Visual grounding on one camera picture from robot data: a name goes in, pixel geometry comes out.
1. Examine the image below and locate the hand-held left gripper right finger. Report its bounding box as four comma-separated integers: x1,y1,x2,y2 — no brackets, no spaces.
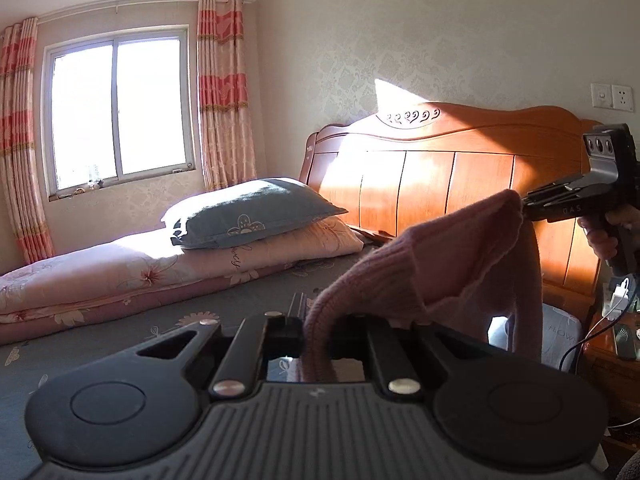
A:
350,315,521,402

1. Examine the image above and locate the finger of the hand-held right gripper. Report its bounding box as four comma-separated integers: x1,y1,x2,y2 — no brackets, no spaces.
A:
520,181,593,207

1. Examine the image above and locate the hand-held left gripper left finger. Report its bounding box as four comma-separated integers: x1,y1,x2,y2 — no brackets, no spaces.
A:
114,294,307,402

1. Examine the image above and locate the pink and cream knit sweater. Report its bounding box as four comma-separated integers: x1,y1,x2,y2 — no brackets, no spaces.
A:
299,188,545,385

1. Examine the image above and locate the person's right hand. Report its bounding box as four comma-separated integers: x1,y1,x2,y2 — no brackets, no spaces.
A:
577,204,640,264

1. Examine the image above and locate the white charger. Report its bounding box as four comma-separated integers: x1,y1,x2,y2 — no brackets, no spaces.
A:
602,275,636,321

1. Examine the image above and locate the wooden bed headboard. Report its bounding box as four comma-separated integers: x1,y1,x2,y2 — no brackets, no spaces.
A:
299,101,607,321

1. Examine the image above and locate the blue-grey floral pillow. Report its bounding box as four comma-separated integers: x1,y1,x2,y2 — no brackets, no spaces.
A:
161,177,349,251

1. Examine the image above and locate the grey printed pillow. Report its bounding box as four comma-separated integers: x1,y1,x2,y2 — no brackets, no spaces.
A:
487,304,585,372

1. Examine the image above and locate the dark patterned case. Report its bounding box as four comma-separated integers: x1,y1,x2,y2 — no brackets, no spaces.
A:
614,325,640,361

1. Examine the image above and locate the folded pink floral quilt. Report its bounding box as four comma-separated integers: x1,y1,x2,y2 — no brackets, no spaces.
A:
0,215,365,346

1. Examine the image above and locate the blue-grey floral bed sheet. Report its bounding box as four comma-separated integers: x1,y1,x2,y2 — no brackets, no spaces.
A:
0,242,401,480

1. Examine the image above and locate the wooden nightstand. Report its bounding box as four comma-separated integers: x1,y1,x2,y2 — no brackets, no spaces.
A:
575,305,640,443

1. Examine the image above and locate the white framed window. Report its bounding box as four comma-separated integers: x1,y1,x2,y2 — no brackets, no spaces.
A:
41,24,197,203

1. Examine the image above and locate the white curtain rod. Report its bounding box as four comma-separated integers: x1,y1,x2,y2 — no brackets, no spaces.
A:
35,0,261,23

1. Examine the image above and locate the thin black cable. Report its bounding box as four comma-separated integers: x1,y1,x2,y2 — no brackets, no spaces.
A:
559,317,618,373

